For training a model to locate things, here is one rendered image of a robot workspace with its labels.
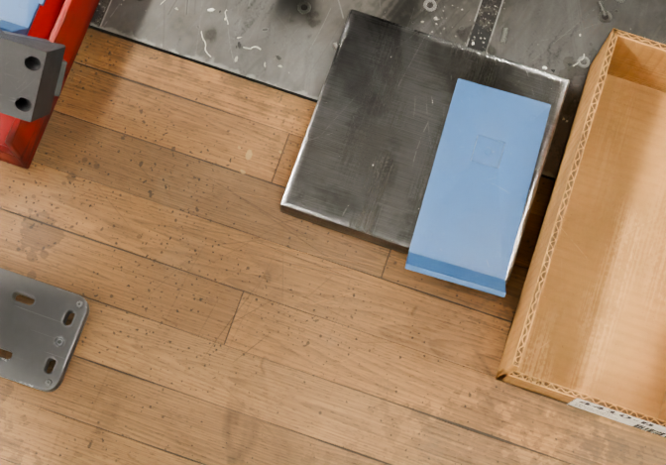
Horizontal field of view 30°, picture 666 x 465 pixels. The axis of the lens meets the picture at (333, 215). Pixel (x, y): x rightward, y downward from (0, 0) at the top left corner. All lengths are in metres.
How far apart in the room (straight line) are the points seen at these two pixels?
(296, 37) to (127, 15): 0.13
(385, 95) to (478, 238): 0.13
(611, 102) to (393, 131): 0.17
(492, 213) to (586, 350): 0.12
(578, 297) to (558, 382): 0.06
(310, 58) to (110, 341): 0.26
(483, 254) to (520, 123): 0.10
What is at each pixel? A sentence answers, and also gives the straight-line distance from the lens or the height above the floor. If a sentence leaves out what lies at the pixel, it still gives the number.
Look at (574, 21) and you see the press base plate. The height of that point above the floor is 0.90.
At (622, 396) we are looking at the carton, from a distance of 0.90.
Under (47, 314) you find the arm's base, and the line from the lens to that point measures 0.89.
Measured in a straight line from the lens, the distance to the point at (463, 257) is 0.88.
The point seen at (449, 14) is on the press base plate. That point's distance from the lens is 0.96.
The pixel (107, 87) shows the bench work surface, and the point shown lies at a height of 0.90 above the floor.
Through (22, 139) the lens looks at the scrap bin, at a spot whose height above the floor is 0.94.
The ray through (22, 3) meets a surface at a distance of 0.92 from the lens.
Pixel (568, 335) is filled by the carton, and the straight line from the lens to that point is 0.90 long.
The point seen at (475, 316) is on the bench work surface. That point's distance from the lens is 0.89.
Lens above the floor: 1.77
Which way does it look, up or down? 75 degrees down
